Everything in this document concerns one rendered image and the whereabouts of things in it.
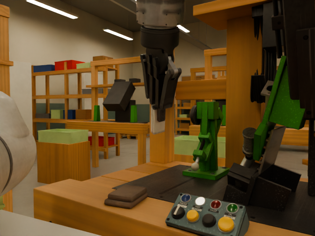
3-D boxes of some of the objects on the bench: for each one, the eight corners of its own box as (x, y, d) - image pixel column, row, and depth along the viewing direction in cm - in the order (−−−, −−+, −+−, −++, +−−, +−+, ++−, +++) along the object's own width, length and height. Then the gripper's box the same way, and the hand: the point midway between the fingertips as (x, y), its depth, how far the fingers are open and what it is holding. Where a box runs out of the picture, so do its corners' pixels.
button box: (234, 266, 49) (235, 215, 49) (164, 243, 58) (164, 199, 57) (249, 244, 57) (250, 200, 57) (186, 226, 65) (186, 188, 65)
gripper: (127, 21, 55) (131, 123, 67) (160, 33, 45) (157, 150, 57) (159, 18, 59) (157, 116, 70) (196, 29, 49) (187, 141, 60)
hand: (158, 118), depth 62 cm, fingers closed
